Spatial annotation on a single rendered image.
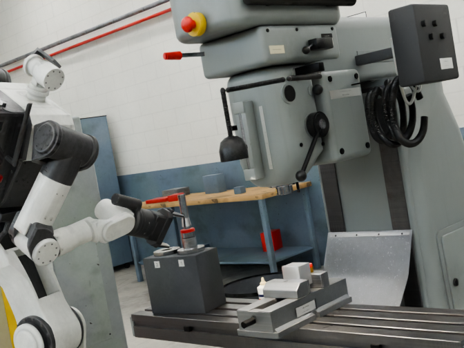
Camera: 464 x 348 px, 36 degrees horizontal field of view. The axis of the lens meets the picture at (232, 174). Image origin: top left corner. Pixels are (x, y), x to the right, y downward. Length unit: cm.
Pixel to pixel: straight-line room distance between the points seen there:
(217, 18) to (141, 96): 727
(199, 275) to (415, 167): 74
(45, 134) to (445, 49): 110
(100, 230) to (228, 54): 60
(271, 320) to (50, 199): 65
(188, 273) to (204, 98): 604
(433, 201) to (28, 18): 924
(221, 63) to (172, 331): 88
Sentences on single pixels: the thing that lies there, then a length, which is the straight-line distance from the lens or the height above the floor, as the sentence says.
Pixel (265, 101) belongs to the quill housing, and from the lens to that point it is 191.
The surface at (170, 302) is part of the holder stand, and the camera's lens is 236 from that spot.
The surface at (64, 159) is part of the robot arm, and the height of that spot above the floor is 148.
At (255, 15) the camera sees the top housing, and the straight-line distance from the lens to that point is 184.
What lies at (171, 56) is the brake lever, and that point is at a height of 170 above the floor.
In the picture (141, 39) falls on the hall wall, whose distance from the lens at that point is 899.
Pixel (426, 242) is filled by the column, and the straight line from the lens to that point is 227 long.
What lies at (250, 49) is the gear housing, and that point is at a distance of 188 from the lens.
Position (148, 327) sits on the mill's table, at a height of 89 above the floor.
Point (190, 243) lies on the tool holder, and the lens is 231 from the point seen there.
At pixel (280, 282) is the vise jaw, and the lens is 202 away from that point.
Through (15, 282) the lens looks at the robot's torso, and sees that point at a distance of 215.
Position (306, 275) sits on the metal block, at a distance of 205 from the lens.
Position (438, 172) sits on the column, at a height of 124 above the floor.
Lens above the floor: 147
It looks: 3 degrees down
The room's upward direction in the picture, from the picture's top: 10 degrees counter-clockwise
